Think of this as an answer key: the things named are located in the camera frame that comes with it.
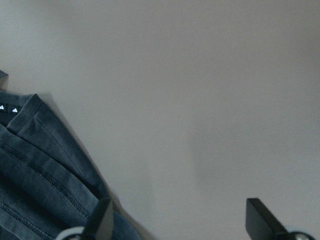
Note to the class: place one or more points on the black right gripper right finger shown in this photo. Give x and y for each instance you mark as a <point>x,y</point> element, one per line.
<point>261,224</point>

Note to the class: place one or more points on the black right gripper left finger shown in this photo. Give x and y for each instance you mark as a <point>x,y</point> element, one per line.
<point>101,223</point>

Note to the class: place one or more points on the black printed t-shirt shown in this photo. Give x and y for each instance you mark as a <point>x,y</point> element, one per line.
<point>48,187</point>

